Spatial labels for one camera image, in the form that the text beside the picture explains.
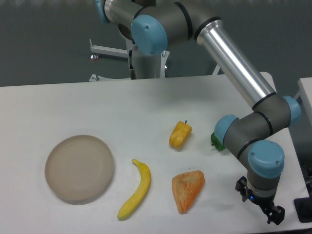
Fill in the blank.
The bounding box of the black device at table edge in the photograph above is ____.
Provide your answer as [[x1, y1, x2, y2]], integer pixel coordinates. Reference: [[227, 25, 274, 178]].
[[293, 197, 312, 223]]

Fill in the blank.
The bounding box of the beige round plate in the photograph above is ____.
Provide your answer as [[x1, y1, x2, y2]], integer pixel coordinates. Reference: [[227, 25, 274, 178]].
[[45, 135, 115, 205]]

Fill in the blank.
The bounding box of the black cable on pedestal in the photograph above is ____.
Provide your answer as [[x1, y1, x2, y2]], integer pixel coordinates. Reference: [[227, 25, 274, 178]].
[[128, 42, 137, 80]]

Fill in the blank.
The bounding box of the white side table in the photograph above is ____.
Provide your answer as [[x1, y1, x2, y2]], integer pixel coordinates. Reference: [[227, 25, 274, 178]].
[[295, 77, 312, 118]]

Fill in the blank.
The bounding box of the orange toy toast slice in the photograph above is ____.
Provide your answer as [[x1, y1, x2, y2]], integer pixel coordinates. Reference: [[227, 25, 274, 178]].
[[172, 170, 205, 214]]

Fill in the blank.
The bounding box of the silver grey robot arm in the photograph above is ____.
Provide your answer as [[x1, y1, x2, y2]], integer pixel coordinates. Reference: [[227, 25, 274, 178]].
[[96, 0, 301, 224]]

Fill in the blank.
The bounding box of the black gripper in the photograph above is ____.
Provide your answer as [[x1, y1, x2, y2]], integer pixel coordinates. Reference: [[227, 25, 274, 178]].
[[235, 176, 285, 225]]

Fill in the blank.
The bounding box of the yellow toy pepper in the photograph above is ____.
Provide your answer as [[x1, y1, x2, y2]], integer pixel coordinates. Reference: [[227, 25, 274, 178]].
[[169, 121, 193, 149]]

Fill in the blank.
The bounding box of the yellow toy banana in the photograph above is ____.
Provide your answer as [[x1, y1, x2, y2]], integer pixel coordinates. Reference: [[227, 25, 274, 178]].
[[117, 159, 152, 220]]

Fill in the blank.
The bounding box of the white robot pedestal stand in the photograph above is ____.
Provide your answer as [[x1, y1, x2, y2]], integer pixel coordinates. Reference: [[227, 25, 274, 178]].
[[88, 24, 171, 82]]

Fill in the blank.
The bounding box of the green toy pepper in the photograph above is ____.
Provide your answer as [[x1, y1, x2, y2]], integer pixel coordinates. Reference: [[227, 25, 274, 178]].
[[210, 132, 226, 152]]

